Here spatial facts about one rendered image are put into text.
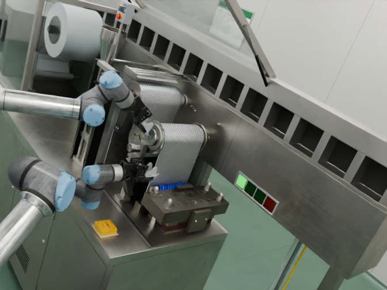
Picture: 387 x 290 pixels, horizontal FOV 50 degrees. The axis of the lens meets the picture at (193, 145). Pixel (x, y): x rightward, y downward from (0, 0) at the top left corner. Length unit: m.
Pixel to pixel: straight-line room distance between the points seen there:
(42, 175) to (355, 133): 1.08
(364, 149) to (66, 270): 1.38
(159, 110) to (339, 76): 2.60
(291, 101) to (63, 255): 1.23
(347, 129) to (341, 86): 2.68
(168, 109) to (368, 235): 1.07
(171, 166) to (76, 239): 0.53
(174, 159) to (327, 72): 2.75
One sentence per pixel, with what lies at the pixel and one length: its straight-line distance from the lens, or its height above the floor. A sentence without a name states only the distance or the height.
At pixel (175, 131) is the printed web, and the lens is 1.85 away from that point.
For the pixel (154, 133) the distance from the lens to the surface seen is 1.81.
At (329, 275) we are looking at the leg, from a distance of 1.92.
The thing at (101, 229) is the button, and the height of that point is 0.92.
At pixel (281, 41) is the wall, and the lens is 4.75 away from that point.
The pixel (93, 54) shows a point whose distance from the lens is 2.68.
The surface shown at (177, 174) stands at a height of 1.08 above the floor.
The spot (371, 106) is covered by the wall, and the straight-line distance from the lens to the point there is 4.15.
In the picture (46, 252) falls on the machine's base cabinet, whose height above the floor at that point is 0.50.
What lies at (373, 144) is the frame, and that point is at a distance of 1.58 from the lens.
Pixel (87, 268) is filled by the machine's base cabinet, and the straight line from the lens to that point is 1.88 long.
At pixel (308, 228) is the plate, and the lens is 1.74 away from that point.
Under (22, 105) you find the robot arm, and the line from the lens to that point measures 1.51.
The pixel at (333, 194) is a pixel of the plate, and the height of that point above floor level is 1.39.
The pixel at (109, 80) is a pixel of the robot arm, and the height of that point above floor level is 1.49.
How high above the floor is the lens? 1.94
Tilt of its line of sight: 21 degrees down
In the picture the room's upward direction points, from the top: 21 degrees clockwise
